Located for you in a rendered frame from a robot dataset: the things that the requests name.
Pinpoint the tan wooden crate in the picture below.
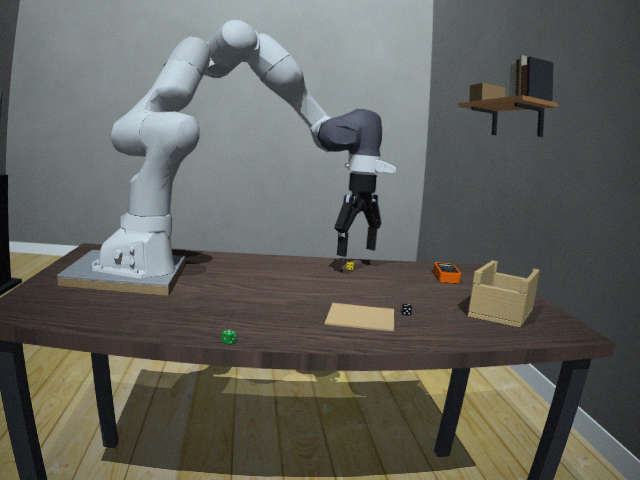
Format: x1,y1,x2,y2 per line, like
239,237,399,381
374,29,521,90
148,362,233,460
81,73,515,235
468,261,539,328

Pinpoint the orange pocket multimeter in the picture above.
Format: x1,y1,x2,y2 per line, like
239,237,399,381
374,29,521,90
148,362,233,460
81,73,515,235
433,263,461,284

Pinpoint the tan flat mat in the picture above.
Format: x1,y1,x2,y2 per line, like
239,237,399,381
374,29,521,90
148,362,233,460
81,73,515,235
325,303,394,331

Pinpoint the green die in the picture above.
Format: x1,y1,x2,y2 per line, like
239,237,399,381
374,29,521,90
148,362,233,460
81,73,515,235
222,330,236,345

